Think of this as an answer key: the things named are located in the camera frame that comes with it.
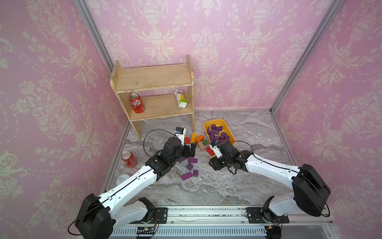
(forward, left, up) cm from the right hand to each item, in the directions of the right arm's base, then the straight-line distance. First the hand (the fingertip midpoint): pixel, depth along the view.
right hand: (213, 161), depth 86 cm
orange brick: (+20, +6, -5) cm, 22 cm away
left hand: (+5, +13, +13) cm, 19 cm away
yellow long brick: (+22, +10, -5) cm, 24 cm away
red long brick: (+20, +15, -6) cm, 25 cm away
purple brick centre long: (+4, +12, -6) cm, 14 cm away
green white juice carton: (+34, +17, +20) cm, 43 cm away
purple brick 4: (+28, -9, -5) cm, 29 cm away
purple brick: (-5, +16, -7) cm, 18 cm away
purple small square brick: (-4, +10, -6) cm, 13 cm away
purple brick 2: (0, +14, -6) cm, 15 cm away
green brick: (+18, +3, -6) cm, 19 cm away
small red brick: (+2, +2, +8) cm, 9 cm away
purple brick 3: (+6, +19, -6) cm, 21 cm away
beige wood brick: (+13, +6, -5) cm, 15 cm away
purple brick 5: (+20, -10, -4) cm, 23 cm away
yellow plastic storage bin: (+22, -3, -4) cm, 23 cm away
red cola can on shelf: (+26, +42, +24) cm, 55 cm away
